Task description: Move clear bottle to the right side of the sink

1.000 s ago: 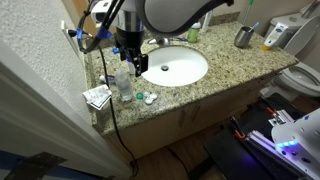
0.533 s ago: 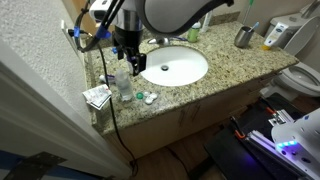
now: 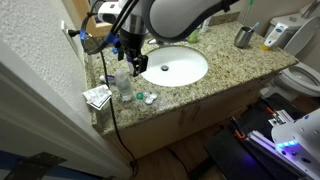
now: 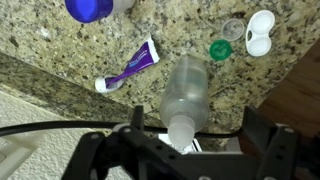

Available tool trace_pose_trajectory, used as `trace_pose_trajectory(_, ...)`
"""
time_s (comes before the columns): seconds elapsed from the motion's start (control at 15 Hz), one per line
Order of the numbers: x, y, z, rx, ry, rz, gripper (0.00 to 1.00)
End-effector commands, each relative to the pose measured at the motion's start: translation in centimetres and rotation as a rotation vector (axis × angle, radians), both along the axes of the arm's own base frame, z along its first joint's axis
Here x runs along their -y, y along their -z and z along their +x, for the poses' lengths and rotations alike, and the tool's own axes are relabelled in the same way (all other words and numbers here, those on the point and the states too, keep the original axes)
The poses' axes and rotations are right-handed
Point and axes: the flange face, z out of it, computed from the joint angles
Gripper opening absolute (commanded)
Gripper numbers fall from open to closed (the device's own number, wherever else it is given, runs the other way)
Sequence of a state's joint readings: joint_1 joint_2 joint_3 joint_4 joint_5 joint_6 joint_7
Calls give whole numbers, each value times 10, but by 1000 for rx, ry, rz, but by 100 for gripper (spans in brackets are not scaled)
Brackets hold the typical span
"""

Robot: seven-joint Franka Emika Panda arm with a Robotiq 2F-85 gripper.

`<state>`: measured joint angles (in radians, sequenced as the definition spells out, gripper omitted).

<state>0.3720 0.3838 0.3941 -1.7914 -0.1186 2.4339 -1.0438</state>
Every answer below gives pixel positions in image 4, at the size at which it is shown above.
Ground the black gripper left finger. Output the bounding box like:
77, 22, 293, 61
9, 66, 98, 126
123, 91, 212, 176
61, 105, 188, 180

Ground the small white bottle blue cap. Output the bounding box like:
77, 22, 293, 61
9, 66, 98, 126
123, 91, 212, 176
64, 0, 136, 24

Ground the clear lens case cap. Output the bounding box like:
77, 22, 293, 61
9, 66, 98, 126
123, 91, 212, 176
220, 17, 246, 43

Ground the clear plastic bottle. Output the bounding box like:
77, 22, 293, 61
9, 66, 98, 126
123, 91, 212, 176
158, 55, 211, 150

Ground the black power cable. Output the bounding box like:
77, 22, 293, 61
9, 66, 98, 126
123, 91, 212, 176
0, 120, 242, 140

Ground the purple toothpaste tube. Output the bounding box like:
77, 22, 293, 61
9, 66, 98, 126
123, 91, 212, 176
94, 35, 161, 94

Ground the white wall outlet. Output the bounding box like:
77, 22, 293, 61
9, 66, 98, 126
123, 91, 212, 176
0, 132, 45, 180

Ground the green lens case cap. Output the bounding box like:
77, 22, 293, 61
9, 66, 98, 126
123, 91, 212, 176
208, 39, 233, 62

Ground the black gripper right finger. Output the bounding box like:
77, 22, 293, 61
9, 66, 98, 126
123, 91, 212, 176
240, 105, 320, 180

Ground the white contact lens case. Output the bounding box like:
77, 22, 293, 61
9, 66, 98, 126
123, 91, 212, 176
245, 9, 277, 58

